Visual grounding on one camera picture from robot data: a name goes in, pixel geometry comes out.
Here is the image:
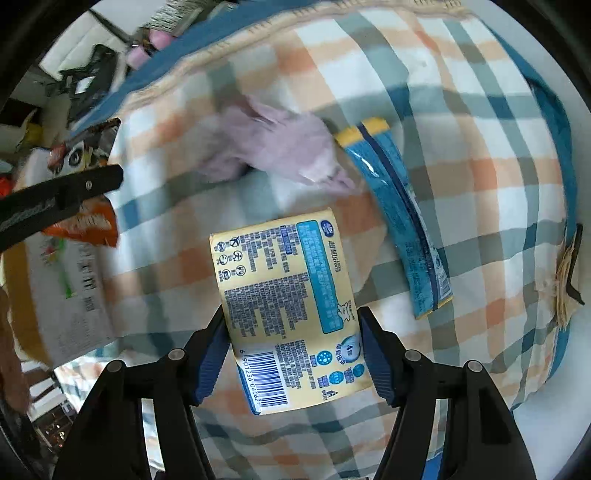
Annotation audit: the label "orange snack packet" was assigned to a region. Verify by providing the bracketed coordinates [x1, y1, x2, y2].
[41, 196, 121, 250]

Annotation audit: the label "pink slippers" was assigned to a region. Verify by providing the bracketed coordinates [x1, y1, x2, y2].
[126, 28, 178, 68]

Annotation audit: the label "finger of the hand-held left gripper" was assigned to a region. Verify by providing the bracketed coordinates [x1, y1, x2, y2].
[0, 165, 124, 252]

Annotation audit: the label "blue and yellow tissue pack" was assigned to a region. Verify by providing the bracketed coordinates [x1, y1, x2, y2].
[335, 117, 454, 320]

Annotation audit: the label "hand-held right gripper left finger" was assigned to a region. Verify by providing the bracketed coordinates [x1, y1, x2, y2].
[53, 305, 233, 480]

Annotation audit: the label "blue mattress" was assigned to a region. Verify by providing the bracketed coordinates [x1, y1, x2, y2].
[69, 28, 583, 411]

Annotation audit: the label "pink cloth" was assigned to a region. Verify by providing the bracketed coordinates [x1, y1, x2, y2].
[196, 95, 363, 197]

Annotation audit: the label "white and orange plastic bag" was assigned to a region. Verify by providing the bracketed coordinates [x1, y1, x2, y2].
[0, 231, 121, 365]

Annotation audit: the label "black device with cables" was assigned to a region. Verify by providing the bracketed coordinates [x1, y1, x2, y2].
[46, 44, 130, 125]

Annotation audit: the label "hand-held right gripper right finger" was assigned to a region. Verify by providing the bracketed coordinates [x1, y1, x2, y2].
[358, 306, 539, 480]

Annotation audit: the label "plaid blanket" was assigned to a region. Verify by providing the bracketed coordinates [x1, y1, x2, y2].
[28, 4, 578, 480]

